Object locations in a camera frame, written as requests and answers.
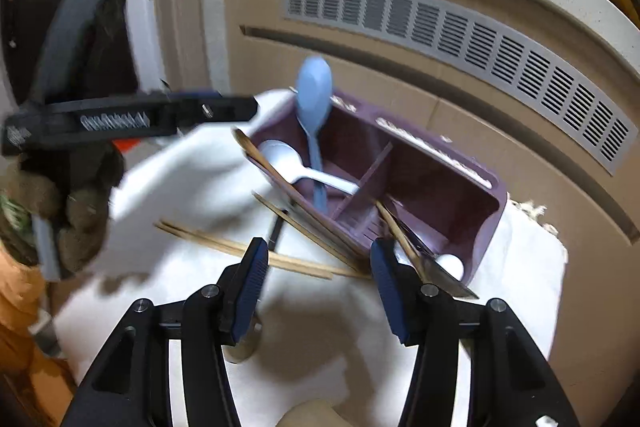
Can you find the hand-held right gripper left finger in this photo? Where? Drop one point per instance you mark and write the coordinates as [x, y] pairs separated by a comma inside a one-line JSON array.
[[252, 277]]

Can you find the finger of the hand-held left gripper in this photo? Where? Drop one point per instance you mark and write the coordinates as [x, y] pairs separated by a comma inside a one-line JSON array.
[[225, 109]]

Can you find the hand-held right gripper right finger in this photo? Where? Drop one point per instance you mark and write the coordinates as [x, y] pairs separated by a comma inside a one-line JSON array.
[[387, 287]]

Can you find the wooden spoon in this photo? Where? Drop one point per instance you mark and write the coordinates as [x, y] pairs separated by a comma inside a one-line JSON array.
[[250, 149]]

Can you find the pile of wooden chopsticks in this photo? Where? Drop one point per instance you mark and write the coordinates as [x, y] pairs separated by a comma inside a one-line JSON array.
[[300, 267]]

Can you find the black spoon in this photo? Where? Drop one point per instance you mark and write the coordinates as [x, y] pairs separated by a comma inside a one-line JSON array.
[[276, 232]]

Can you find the single wooden chopstick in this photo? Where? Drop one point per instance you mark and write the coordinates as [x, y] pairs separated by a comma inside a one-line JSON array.
[[395, 227]]

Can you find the small white round utensil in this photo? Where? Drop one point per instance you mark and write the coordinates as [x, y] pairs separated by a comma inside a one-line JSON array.
[[450, 264]]

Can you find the white plastic spoon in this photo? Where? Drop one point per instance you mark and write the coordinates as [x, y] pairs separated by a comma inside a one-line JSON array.
[[280, 159]]

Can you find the light blue plastic spoon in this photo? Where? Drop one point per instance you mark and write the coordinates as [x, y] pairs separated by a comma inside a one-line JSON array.
[[314, 92]]

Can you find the purple utensil holder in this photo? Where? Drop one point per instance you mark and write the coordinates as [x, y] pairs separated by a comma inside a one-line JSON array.
[[440, 207]]

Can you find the person's left hand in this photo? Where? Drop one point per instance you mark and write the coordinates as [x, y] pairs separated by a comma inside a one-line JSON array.
[[85, 212]]

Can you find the white tablecloth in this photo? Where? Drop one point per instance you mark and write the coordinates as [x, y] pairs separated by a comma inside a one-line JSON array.
[[325, 332]]

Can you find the grey curved panel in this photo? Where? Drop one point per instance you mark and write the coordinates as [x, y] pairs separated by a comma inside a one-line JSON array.
[[75, 37]]

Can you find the white shelf cabinet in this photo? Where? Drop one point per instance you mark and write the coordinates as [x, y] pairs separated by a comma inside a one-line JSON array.
[[137, 7]]

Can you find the beige rounded object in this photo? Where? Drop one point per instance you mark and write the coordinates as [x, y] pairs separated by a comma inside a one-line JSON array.
[[310, 414]]

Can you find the beige kitchen cabinet with countertop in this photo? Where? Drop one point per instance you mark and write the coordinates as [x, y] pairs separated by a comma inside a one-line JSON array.
[[400, 47]]

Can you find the long grey vent grille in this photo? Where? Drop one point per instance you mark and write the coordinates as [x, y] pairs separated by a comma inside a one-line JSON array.
[[450, 32]]

